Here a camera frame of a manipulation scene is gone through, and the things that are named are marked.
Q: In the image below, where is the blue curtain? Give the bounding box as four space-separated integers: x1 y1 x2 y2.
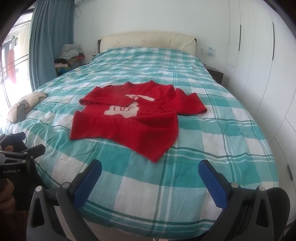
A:
29 0 75 91

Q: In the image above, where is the white wardrobe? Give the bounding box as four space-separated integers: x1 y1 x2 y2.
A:
225 0 296 182

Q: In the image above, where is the dark nightstand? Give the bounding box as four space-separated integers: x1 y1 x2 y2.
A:
205 66 224 84

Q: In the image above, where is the black smartphone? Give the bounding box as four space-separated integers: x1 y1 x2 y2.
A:
17 103 26 122

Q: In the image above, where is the grey patterned cloth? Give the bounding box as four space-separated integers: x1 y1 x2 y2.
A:
58 44 82 59

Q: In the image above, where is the beige patterned pillow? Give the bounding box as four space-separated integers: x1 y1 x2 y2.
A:
7 92 48 123

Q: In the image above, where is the pile of colourful clothes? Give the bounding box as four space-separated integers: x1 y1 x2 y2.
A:
54 54 85 77

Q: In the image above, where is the cream padded headboard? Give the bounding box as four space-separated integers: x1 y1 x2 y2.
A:
97 32 197 55

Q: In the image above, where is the red knit sweater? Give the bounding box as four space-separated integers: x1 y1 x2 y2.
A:
70 80 207 163

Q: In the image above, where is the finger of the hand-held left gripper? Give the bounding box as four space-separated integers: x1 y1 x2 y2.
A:
0 144 46 163
0 132 26 151

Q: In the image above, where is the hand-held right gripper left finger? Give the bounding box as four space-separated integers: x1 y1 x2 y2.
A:
26 159 102 241

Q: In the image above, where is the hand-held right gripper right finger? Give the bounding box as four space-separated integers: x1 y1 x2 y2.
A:
198 159 275 241

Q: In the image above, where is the person's left hand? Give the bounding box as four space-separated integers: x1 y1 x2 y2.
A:
0 179 16 211

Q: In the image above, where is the teal plaid bed blanket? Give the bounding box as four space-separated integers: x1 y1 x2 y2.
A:
5 46 279 235

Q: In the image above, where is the red hanging garment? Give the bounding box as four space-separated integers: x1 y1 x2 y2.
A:
6 47 18 84

